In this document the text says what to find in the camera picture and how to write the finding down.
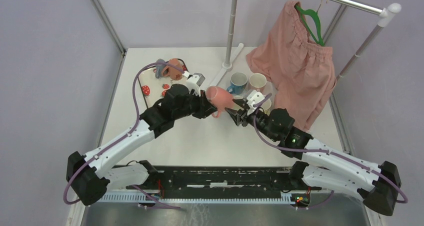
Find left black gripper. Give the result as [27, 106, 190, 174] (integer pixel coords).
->
[173, 88, 217, 120]

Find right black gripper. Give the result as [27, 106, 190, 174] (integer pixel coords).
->
[224, 98, 279, 142]

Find salmon pink mug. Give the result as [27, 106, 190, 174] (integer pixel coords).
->
[205, 86, 235, 118]

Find blue mug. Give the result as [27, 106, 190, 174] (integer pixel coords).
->
[226, 72, 248, 95]

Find yellow mug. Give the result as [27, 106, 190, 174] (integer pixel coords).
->
[261, 98, 272, 114]

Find light pink mug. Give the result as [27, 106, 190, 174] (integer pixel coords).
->
[248, 73, 267, 93]

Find terracotta mug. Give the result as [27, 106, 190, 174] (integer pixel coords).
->
[160, 58, 184, 81]

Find grey-blue mug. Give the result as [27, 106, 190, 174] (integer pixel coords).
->
[155, 64, 170, 79]

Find black mug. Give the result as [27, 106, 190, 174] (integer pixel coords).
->
[231, 103, 243, 111]

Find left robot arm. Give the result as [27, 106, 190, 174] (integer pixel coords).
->
[63, 84, 218, 206]

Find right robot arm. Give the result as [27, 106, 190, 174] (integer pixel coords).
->
[226, 99, 407, 216]

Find strawberry pattern tray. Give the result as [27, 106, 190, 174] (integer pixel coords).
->
[138, 66, 187, 108]

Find pink shorts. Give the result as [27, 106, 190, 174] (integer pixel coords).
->
[246, 0, 337, 131]

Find green hanger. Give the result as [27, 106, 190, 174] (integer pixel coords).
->
[293, 4, 326, 47]

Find metal clothes rack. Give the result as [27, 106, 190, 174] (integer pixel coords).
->
[210, 0, 402, 86]

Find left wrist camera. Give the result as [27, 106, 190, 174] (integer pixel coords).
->
[183, 71, 205, 96]

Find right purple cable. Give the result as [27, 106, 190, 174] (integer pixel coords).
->
[252, 92, 409, 209]

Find purple cable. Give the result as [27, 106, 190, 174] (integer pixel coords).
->
[252, 92, 409, 209]
[62, 62, 191, 209]

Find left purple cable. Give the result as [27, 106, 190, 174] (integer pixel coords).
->
[62, 62, 191, 209]

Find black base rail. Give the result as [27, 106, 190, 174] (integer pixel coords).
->
[138, 166, 308, 200]

